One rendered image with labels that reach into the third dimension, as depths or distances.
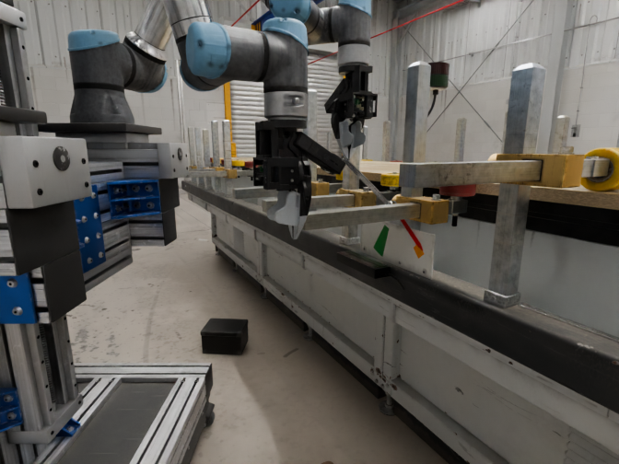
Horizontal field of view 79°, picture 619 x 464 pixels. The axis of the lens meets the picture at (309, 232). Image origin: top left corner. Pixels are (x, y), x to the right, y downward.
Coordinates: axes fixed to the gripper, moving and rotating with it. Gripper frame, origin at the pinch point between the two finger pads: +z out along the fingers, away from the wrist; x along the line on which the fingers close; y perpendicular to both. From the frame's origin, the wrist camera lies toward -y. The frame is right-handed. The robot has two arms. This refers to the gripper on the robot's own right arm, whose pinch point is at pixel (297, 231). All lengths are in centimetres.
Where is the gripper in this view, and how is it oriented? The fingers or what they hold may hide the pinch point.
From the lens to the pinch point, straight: 70.1
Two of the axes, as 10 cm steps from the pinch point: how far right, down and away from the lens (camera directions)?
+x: 4.7, 1.9, -8.6
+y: -8.8, 1.0, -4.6
